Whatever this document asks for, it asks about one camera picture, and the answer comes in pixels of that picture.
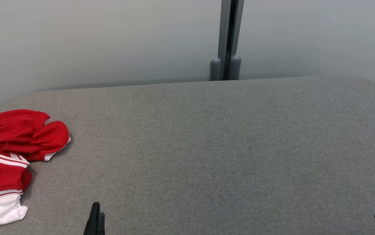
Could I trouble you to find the red shorts with white stripe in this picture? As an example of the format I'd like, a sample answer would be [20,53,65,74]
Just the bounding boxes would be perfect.
[0,109,71,162]

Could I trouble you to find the grey fabric sofa seat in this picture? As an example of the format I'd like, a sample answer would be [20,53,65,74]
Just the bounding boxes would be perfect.
[0,76,375,235]

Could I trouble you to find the grey rounded post foot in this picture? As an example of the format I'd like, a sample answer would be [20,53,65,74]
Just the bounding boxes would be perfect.
[230,55,242,80]
[210,58,222,81]

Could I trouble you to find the grey partition post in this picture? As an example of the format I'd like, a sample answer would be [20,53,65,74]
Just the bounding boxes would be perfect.
[217,0,245,81]

